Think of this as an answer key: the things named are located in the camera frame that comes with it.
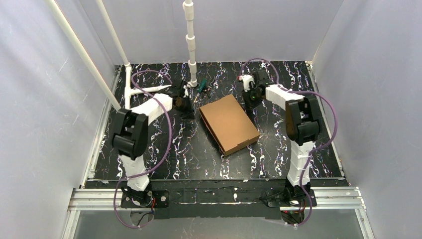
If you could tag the green handled screwdriver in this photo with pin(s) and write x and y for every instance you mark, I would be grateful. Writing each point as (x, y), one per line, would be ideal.
(202, 87)

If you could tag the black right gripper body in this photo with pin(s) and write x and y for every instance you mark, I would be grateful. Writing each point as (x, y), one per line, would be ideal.
(249, 97)

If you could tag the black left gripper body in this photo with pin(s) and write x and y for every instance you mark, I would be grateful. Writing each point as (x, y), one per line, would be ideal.
(184, 107)

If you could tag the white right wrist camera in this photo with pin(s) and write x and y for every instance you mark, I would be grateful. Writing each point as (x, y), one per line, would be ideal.
(247, 81)

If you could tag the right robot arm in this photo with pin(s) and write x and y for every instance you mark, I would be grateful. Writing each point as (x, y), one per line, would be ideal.
(302, 119)

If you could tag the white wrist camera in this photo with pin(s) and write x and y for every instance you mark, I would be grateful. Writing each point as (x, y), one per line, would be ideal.
(186, 88)
(247, 81)

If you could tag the aluminium rail frame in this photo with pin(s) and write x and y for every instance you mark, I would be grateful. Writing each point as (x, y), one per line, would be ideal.
(203, 184)

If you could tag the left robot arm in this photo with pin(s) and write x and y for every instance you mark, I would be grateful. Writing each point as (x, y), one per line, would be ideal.
(130, 134)

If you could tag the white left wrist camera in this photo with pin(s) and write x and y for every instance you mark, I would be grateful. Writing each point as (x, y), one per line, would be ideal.
(186, 88)

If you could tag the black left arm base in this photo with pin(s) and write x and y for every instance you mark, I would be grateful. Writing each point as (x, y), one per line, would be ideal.
(144, 199)

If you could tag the brown cardboard box sheet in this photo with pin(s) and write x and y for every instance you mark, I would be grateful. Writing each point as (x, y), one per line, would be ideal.
(229, 124)

